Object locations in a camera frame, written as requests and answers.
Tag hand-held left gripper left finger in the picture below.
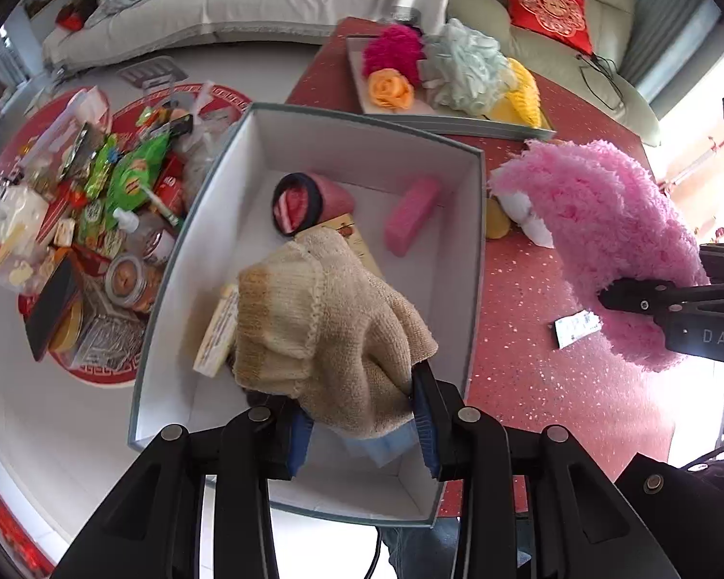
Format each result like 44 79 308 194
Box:
51 401 315 579

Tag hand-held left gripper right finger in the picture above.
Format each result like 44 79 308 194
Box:
410 362 680 579

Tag light blue fluffy pouf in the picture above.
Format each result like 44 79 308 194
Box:
305 416 426 468

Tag pink fluffy yarn bundle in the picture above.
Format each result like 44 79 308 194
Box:
488 140 710 373

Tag beige knitted glove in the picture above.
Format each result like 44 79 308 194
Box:
232 230 440 440

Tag yellow cartoon sock package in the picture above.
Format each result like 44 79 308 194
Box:
305 214 384 281

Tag grey-green storage box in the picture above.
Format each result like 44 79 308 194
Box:
126 102 488 525

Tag pink sponge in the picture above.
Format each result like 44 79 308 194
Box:
384 177 441 258

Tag pink sock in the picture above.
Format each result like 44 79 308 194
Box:
271 172 357 237

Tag white paper tag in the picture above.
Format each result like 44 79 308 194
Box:
554 310 604 349

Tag white mesh bundle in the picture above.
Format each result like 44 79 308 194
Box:
498 187 556 249

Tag mustard round pouch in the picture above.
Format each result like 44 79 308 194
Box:
486 196 514 241

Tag yellow crochet cloth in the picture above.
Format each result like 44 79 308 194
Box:
488 59 544 129

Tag pale green armchair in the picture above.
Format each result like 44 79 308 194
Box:
446 0 661 147

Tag light green bath pouf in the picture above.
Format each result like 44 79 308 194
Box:
422 18 516 117

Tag red patterned cushion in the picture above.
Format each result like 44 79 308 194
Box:
500 0 595 56

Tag pile of snack packets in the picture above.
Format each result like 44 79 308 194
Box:
0 87 218 369

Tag orange fabric rose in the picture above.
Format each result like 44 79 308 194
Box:
367 69 416 110

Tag magenta yarn pompom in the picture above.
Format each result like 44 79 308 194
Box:
362 24 426 86

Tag pile of snacks and jars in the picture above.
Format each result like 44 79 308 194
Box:
0 85 257 388

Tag grey slatted tray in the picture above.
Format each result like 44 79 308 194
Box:
117 57 188 88

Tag black cable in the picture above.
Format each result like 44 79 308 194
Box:
365 524 387 579

